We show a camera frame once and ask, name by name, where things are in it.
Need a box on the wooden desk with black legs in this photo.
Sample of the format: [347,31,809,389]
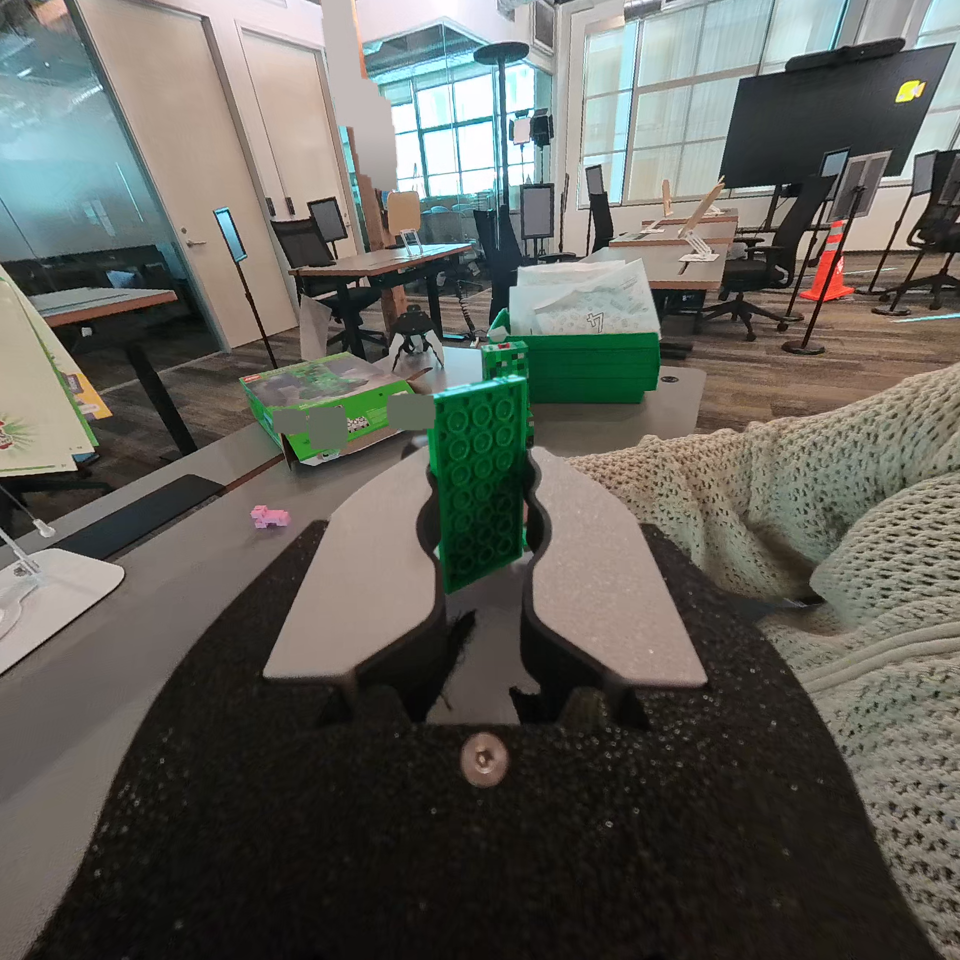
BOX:
[607,210,740,294]
[26,287,200,459]
[288,241,477,361]

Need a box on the white printed paper bag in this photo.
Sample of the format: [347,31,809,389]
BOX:
[532,279,661,336]

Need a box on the small black claw device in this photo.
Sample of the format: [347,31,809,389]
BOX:
[388,309,445,370]

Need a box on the wooden laptop stand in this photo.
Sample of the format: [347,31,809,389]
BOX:
[641,176,729,260]

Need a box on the person's right forearm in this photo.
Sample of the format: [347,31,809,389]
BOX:
[564,363,960,960]

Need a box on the white illustrated booklet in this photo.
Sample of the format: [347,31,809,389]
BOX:
[0,262,114,477]

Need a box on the orange traffic cone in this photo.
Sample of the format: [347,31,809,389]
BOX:
[798,219,856,303]

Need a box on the black camera bar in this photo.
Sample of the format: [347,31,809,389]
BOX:
[783,37,906,74]

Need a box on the beige door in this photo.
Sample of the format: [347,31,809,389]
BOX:
[78,0,300,352]
[236,22,355,316]

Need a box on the large black display screen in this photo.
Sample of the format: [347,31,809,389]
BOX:
[718,41,955,190]

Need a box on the white hanging bag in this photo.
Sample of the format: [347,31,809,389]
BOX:
[300,294,335,361]

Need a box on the tan board on stand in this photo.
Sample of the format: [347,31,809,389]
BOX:
[384,189,423,252]

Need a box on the large green lego plate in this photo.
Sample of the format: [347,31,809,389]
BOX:
[427,377,535,595]

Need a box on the black desk pad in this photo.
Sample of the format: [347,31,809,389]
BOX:
[52,474,226,562]

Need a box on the white phone stand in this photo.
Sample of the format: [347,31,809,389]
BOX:
[0,480,126,676]

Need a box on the stack of green trays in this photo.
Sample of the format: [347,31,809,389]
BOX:
[487,307,663,406]

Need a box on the green lego set box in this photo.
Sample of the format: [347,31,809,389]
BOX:
[240,356,436,468]

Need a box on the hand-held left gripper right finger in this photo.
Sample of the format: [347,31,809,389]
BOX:
[508,446,710,727]

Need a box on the light panel on stand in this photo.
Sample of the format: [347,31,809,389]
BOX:
[508,108,556,256]

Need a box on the green pixel-patterned lego figure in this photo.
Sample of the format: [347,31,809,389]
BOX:
[480,339,535,410]

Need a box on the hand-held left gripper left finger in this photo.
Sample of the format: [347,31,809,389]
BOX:
[262,450,478,726]

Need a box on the plain white paper bag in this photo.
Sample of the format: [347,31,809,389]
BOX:
[510,257,639,312]

